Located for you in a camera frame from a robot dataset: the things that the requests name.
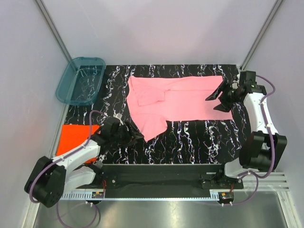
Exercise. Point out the white slotted cable duct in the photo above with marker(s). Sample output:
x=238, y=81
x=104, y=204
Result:
x=204, y=195

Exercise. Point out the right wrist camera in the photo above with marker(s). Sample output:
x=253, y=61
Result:
x=247, y=77

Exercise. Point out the left aluminium frame post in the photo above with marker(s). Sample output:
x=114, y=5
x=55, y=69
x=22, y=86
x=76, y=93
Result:
x=51, y=25

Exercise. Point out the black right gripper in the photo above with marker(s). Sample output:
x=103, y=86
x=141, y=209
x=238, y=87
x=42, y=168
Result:
x=224, y=106

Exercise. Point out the pink t shirt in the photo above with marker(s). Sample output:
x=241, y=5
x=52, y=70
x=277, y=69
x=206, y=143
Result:
x=152, y=102

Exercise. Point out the aluminium rail crossbar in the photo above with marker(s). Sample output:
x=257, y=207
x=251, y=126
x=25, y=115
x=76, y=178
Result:
x=275, y=181

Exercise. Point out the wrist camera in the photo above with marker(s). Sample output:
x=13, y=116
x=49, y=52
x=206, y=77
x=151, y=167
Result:
x=247, y=77
x=119, y=117

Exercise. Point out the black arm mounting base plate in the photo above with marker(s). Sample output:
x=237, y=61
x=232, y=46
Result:
x=120, y=177

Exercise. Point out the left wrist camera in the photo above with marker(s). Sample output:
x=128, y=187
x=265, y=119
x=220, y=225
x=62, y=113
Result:
x=119, y=117

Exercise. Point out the folded orange t shirt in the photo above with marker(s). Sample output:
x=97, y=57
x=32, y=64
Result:
x=72, y=136

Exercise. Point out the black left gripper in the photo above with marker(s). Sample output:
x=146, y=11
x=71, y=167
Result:
x=131, y=135

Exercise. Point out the right aluminium frame post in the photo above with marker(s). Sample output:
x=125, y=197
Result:
x=272, y=14

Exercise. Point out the teal plastic bin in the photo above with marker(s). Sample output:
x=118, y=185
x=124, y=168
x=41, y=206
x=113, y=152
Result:
x=81, y=81

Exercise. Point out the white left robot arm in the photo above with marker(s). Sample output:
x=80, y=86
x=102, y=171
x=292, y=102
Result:
x=52, y=177

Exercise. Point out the aluminium frame post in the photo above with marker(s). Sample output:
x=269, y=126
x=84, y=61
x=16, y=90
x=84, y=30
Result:
x=51, y=25
x=272, y=14

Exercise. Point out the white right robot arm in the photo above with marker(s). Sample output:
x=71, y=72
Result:
x=261, y=152

